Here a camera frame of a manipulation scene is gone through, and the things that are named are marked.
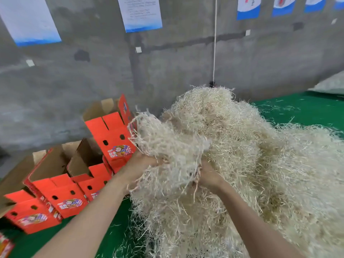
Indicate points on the person's right hand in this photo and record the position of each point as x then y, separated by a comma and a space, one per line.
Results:
210, 177

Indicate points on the person's left hand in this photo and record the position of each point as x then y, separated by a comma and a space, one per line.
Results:
141, 165

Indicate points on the pile of wood wool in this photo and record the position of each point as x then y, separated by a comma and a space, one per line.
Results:
269, 169

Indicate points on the small white wall tag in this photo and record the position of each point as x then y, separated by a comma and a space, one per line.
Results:
334, 21
138, 49
30, 62
248, 32

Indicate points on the white sack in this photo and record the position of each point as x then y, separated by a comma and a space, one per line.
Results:
330, 84

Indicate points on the group of red boxes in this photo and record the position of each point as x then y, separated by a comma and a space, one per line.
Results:
4, 247

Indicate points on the white pole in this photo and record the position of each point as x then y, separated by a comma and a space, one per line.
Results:
214, 40

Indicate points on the narrow white blue banner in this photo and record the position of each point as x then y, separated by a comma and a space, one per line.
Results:
283, 6
249, 8
315, 3
339, 2

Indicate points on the person's left forearm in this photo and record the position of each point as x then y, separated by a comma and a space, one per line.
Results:
86, 228

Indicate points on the white blue wall poster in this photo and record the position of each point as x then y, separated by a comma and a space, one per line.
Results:
29, 21
140, 13

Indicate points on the person's right forearm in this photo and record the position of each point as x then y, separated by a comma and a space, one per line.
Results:
258, 228

